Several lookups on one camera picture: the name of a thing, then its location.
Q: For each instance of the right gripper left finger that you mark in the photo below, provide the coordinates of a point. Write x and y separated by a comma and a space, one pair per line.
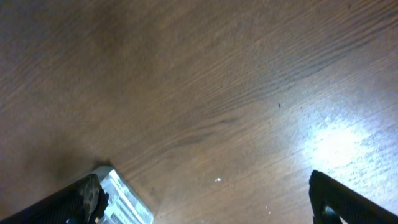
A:
82, 202

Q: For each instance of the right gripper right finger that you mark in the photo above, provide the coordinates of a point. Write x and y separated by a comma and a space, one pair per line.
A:
333, 202

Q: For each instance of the white green medicine box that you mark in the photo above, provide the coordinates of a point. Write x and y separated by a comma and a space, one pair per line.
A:
124, 206

